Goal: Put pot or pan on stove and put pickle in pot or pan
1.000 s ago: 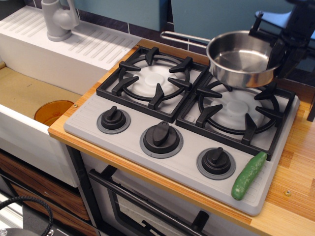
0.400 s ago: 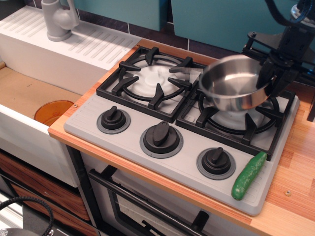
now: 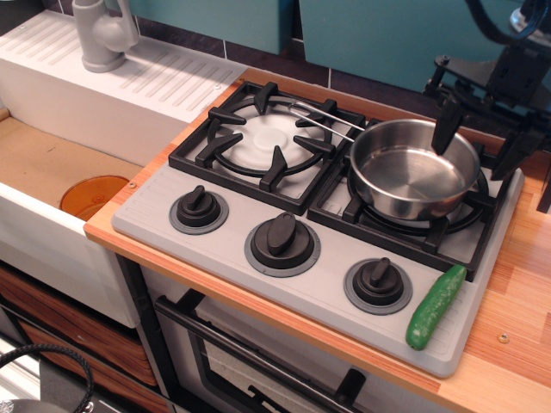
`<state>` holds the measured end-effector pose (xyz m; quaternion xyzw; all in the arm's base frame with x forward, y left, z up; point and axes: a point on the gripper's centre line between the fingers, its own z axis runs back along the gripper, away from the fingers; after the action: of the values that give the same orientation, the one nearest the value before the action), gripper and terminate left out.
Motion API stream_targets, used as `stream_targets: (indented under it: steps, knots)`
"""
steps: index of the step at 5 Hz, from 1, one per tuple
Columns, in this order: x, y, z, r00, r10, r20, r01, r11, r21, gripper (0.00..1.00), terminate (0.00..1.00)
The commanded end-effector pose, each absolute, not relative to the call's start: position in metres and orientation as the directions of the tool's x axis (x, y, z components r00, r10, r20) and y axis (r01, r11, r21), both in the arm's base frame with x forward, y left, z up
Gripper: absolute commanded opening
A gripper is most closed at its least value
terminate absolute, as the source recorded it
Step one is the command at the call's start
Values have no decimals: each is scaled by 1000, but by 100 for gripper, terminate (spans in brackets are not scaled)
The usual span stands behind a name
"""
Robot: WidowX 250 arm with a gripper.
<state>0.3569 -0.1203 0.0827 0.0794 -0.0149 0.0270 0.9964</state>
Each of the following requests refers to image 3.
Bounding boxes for white toy sink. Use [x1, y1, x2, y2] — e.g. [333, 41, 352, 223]
[1, 11, 245, 328]

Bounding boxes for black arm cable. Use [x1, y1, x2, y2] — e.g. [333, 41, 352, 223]
[462, 0, 537, 46]

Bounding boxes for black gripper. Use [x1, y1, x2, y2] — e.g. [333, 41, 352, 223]
[424, 44, 550, 181]

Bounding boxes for black right stove knob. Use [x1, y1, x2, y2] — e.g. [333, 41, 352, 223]
[344, 257, 413, 316]

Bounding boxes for black left burner grate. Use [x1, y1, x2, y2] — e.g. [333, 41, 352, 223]
[169, 82, 367, 215]

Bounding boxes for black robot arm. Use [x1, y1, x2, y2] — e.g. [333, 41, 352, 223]
[424, 1, 550, 180]

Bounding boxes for black braided cable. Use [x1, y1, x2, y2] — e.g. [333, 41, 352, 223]
[0, 342, 95, 413]

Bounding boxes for black stove knob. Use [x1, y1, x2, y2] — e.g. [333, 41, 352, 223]
[169, 185, 229, 236]
[245, 212, 321, 278]
[344, 257, 413, 316]

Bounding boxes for wooden drawer fronts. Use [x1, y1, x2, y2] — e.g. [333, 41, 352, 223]
[1, 262, 170, 412]

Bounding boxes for stainless steel pot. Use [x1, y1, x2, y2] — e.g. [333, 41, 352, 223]
[288, 101, 481, 221]

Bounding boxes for toy oven door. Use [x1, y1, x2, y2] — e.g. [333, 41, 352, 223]
[143, 268, 440, 412]

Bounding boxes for black middle stove knob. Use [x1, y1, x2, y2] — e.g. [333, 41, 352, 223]
[245, 212, 321, 278]

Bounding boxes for black burner grate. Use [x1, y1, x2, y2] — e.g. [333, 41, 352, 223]
[308, 143, 524, 280]
[169, 82, 367, 215]

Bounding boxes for grey toy stove top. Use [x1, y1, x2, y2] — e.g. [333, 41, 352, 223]
[112, 82, 524, 377]

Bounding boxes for black right burner grate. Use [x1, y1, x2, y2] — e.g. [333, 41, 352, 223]
[308, 143, 524, 280]

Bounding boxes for green toy pickle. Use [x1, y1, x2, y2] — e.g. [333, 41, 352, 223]
[406, 265, 467, 351]

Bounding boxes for orange plastic plate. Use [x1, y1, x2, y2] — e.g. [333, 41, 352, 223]
[59, 175, 129, 221]

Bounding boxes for grey toy faucet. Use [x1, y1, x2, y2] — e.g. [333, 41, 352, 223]
[72, 0, 139, 73]

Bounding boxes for black left stove knob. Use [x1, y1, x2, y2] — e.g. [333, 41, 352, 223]
[169, 185, 229, 236]

